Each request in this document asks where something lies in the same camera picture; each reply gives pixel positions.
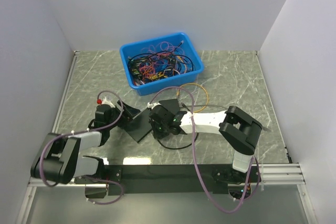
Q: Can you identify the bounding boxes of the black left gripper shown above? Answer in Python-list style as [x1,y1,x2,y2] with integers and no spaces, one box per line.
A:
[107,100,140,130]

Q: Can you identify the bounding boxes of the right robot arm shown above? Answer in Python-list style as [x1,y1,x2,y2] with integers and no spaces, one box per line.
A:
[148,103,263,182]

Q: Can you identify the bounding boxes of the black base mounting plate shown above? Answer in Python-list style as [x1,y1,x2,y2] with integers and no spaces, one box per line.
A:
[73,164,263,197]

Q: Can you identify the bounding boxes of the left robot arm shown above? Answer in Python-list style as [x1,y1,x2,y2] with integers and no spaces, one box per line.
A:
[30,99,141,187]

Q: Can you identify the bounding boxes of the blue plastic bin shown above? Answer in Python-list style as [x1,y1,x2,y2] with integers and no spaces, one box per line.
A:
[120,33,204,96]

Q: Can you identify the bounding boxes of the black ethernet cable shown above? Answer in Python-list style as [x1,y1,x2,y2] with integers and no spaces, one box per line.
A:
[157,132,200,150]

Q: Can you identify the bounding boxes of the tangled cables in bin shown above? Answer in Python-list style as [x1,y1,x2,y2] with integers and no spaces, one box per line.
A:
[127,39,196,86]

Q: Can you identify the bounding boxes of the black network switch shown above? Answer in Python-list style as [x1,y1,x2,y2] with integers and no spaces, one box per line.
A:
[159,98,180,115]

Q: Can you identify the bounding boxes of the orange ethernet cable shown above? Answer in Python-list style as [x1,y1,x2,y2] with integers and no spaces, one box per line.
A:
[176,82,209,113]

